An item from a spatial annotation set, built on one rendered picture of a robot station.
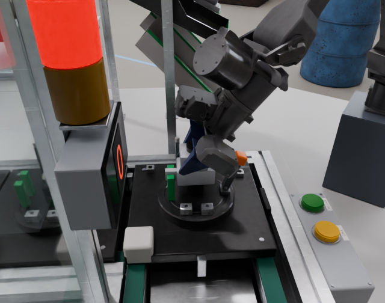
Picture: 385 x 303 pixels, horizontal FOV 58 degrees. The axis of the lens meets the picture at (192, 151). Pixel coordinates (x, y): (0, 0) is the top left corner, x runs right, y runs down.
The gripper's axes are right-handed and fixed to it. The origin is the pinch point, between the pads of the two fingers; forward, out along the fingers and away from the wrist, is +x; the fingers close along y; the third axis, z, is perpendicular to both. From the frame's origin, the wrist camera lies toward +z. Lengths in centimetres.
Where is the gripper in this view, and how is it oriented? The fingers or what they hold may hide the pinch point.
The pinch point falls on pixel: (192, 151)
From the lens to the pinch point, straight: 58.0
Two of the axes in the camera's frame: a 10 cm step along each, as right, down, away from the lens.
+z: -7.9, -4.8, -4.0
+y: 0.7, 5.6, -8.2
